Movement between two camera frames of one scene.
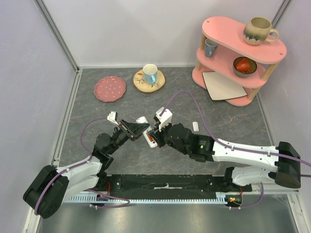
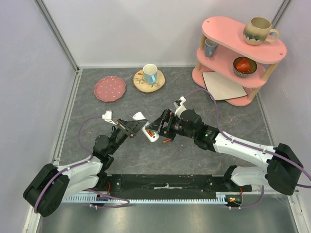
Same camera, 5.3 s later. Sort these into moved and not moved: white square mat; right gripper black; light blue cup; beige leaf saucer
Moved: right gripper black
Not moved: beige leaf saucer; light blue cup; white square mat
